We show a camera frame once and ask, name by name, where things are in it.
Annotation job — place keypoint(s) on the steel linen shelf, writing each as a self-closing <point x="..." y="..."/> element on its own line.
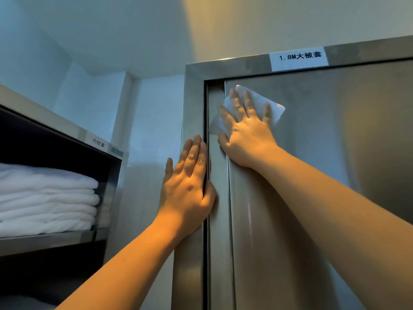
<point x="48" y="243"/>

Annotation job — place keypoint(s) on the person's right hand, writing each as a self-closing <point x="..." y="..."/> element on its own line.
<point x="248" y="142"/>

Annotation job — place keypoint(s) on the person's left hand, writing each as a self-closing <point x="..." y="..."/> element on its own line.
<point x="187" y="196"/>

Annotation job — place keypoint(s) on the white shelf label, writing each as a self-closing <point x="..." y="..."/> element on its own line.
<point x="98" y="142"/>

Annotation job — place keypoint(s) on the white wet wipe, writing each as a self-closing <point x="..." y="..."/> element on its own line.
<point x="276" y="109"/>

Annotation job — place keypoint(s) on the locking stainless steel cabinet door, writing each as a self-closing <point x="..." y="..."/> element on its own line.
<point x="322" y="125"/>

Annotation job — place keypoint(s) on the grey shelf label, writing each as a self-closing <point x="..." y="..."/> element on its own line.
<point x="116" y="152"/>

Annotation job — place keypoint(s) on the stack of white folded towels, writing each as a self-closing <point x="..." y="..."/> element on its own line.
<point x="48" y="203"/>

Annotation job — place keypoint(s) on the stainless steel cabinet body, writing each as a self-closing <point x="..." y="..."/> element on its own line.
<point x="193" y="109"/>

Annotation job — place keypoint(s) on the person's left forearm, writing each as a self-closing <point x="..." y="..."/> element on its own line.
<point x="129" y="271"/>

